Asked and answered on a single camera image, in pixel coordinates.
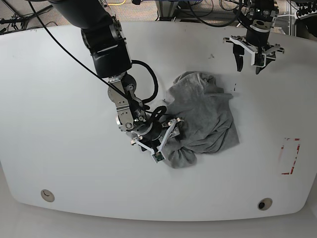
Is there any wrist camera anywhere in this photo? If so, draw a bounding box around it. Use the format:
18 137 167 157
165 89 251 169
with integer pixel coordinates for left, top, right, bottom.
152 152 165 163
255 53 264 67

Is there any left table cable grommet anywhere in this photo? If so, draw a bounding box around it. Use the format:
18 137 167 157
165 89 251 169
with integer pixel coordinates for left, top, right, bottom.
41 189 55 203

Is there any table cable grommet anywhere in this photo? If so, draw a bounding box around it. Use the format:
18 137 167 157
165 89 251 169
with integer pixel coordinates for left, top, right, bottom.
41 189 55 203
258 198 272 211

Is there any red tape rectangle marking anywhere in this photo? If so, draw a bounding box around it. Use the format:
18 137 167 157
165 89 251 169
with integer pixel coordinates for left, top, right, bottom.
278 138 301 175

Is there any aluminium frame table base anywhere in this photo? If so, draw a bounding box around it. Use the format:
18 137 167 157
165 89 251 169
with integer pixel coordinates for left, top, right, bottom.
155 0 250 27

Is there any right table cable grommet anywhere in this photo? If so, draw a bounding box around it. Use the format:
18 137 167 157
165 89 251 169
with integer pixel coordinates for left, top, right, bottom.
258 198 272 211

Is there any grey T-shirt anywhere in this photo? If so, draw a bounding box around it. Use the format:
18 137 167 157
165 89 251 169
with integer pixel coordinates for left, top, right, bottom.
163 71 239 169

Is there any black tripod stand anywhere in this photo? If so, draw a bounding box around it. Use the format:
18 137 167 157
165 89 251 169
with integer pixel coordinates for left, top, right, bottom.
0 0 53 35

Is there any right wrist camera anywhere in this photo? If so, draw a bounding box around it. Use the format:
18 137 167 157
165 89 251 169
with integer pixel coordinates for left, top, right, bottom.
152 152 165 163

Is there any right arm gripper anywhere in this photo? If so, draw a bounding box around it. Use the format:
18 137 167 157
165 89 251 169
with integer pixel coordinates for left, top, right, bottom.
131 118 183 155

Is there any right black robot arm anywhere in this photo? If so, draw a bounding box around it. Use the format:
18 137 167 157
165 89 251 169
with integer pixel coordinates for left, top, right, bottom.
50 0 182 162

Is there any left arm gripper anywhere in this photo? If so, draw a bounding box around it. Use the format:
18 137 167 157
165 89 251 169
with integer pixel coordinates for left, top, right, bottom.
223 26 285 74

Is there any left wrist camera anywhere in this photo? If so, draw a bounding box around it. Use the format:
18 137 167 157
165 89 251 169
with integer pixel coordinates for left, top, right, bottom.
255 53 264 67

